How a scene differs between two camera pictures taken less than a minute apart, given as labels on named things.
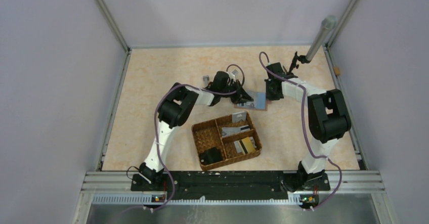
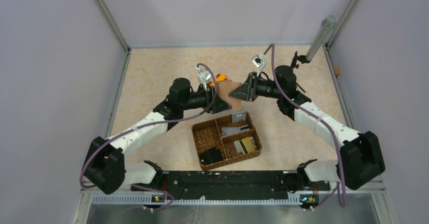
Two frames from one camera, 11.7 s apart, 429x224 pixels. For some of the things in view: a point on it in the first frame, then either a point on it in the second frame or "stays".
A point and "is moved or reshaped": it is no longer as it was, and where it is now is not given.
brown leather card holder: x=259 y=102 is moved or reshaped
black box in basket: x=210 y=156 stays
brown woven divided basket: x=225 y=140 stays
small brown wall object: x=337 y=70 stays
